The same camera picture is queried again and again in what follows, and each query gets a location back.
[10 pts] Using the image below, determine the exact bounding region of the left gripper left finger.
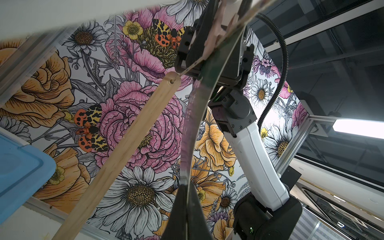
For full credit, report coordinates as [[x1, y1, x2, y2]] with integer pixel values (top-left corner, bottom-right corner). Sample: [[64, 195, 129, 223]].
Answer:
[[161, 185, 188, 240]]

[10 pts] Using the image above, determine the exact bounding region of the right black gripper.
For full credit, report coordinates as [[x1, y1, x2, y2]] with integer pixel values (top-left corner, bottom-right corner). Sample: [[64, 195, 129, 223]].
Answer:
[[175, 1, 254, 89]]

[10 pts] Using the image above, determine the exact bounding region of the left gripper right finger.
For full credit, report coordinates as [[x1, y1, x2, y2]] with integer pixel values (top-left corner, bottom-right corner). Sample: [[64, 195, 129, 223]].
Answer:
[[187, 183, 213, 240]]

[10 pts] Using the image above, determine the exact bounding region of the pink clothespin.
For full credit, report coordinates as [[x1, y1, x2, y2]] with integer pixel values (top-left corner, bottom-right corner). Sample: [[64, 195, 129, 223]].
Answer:
[[202, 1, 242, 61]]

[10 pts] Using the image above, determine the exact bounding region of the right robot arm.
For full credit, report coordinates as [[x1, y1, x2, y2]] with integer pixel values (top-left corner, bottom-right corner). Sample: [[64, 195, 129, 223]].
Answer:
[[162, 1, 302, 240]]

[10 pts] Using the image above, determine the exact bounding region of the blue lidded storage box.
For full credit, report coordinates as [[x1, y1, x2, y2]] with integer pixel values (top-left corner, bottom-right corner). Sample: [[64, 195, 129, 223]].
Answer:
[[1, 135, 56, 223]]

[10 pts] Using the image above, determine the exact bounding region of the ceiling light panel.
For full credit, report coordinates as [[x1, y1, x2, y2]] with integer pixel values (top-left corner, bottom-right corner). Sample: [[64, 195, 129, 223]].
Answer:
[[333, 119, 384, 139]]

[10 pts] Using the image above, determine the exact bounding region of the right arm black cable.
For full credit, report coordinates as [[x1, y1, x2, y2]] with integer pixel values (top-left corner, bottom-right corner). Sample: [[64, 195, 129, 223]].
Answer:
[[254, 12, 289, 133]]

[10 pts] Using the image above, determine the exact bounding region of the right wooden post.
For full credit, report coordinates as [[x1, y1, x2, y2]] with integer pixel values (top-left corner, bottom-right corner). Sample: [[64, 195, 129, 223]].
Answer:
[[53, 72, 182, 240]]

